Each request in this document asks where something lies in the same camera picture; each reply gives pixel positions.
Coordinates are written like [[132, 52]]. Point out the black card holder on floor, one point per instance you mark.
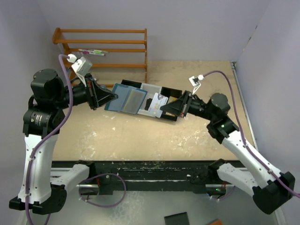
[[177, 219]]

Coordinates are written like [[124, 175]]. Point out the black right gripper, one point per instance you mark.
[[187, 104]]

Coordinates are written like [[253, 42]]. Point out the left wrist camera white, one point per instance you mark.
[[80, 66]]

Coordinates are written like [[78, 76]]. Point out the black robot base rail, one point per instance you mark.
[[155, 176]]

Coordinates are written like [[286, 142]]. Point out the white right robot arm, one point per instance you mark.
[[269, 187]]

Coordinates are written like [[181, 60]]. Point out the blue leather card holder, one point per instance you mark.
[[129, 99]]

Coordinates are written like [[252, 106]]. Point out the orange card holder on floor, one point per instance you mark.
[[215, 222]]

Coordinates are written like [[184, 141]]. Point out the black VIP credit card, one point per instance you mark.
[[148, 103]]

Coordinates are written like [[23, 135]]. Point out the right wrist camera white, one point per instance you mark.
[[196, 82]]

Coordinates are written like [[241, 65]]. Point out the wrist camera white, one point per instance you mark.
[[196, 82], [80, 66]]

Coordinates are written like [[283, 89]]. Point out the three-compartment sorting tray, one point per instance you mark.
[[152, 89]]

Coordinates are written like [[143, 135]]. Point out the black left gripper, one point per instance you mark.
[[91, 92]]

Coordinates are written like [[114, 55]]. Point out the coloured markers on rack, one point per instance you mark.
[[93, 52]]

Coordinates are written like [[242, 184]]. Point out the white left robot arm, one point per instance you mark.
[[42, 122]]

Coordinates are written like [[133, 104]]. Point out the silver VIP credit card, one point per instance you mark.
[[157, 102]]

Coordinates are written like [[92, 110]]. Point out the gold credit card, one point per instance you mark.
[[171, 99]]

